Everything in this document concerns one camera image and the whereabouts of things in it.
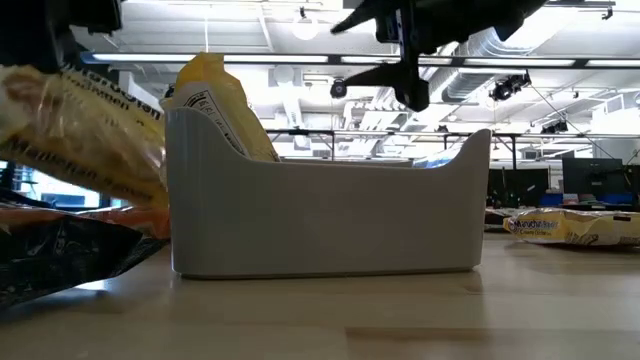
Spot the round white ceiling lamp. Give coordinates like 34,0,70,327
291,12,321,42

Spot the black monitor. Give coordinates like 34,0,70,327
561,157,625,197
487,168,551,209

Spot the orange red ramen packet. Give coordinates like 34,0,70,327
74,204,172,241

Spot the yellow creamy chicken ramen packet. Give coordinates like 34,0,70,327
502,207,640,247

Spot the large window black frame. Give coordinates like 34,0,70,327
0,159,126,210

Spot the grey ventilation duct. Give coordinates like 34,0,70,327
439,42,531,104

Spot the blue crate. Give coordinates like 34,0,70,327
538,192,639,207

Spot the black ceiling fixture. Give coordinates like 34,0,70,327
559,0,616,21

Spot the black metal rack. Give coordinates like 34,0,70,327
264,128,640,174

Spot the long linear ceiling light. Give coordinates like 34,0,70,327
78,49,640,70

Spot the yellow Maruchan ramen packet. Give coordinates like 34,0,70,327
0,63,170,210
159,51,281,164

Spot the black ramen packet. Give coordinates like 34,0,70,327
0,200,170,310

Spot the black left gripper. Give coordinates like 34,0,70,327
0,0,124,76

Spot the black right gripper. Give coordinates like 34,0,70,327
328,0,507,114

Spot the pale grey plastic bin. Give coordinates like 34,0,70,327
164,105,494,280

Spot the black ceiling spotlight cluster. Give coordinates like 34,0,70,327
488,72,533,103

